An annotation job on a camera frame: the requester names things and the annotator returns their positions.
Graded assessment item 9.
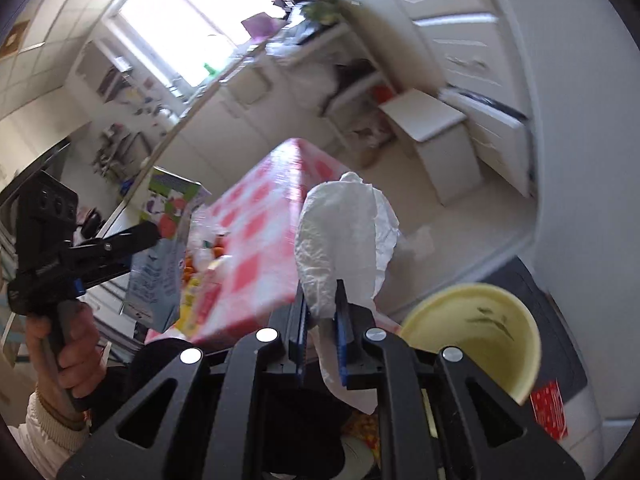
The colourful milk carton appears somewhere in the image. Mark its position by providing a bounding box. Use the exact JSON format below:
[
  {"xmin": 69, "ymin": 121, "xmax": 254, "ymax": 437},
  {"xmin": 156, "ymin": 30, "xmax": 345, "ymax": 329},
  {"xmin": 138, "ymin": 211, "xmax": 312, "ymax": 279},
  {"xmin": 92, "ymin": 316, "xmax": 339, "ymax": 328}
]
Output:
[{"xmin": 124, "ymin": 167, "xmax": 210, "ymax": 333}]

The white tissue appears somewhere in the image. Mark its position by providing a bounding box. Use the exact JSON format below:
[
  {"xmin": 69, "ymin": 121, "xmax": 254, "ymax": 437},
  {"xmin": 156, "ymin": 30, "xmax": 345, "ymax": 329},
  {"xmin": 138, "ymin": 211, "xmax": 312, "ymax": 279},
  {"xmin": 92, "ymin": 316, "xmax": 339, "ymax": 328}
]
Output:
[{"xmin": 294, "ymin": 171, "xmax": 400, "ymax": 415}]

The white forearm sleeve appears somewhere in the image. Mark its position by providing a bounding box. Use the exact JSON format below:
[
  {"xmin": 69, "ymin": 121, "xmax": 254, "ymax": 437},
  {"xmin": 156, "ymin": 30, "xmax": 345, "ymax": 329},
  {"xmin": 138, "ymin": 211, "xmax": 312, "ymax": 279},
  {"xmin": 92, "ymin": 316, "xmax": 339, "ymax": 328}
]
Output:
[{"xmin": 9, "ymin": 391, "xmax": 90, "ymax": 479}]

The person's left hand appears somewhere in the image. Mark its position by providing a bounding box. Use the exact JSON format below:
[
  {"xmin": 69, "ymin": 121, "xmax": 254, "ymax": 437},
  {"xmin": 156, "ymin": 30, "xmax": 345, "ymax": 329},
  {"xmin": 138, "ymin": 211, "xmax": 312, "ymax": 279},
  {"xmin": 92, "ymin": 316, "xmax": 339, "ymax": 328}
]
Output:
[{"xmin": 25, "ymin": 301, "xmax": 105, "ymax": 408}]

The pink checkered tablecloth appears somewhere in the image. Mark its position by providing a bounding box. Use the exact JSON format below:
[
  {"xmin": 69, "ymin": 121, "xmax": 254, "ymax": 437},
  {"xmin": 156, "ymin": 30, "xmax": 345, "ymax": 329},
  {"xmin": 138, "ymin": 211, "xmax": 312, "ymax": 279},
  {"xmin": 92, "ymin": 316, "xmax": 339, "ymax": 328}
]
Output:
[{"xmin": 145, "ymin": 139, "xmax": 347, "ymax": 349}]

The yellow plastic basin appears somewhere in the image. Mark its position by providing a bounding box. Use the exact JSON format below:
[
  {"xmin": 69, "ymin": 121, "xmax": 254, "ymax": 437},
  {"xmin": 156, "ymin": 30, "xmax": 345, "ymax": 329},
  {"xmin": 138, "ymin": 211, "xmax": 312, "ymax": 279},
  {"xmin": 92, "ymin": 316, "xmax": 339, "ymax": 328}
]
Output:
[{"xmin": 399, "ymin": 283, "xmax": 542, "ymax": 405}]

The green dish soap bottle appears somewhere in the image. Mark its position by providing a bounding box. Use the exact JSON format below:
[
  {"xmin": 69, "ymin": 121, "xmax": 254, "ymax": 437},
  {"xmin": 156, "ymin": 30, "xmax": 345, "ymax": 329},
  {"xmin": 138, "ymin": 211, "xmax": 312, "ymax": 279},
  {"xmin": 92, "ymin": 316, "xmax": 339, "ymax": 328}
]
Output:
[{"xmin": 204, "ymin": 63, "xmax": 219, "ymax": 78}]

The white step stool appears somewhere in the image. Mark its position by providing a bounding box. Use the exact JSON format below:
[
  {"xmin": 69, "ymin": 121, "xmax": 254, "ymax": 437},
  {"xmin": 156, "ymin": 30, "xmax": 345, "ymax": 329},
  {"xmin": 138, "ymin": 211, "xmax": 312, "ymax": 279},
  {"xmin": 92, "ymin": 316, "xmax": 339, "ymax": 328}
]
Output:
[{"xmin": 380, "ymin": 89, "xmax": 483, "ymax": 205}]

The red patterned packet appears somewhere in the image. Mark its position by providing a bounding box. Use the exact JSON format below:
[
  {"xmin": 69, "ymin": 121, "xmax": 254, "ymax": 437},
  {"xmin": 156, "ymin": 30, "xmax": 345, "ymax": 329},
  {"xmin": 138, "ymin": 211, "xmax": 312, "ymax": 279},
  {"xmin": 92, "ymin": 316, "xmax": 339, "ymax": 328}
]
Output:
[{"xmin": 529, "ymin": 380, "xmax": 568, "ymax": 441}]

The purple cloth on counter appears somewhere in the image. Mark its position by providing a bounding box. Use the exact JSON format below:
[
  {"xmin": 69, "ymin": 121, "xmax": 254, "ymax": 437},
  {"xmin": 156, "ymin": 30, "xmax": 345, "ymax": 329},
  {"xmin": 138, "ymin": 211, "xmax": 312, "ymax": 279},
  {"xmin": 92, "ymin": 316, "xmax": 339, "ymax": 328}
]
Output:
[{"xmin": 241, "ymin": 12, "xmax": 283, "ymax": 42}]

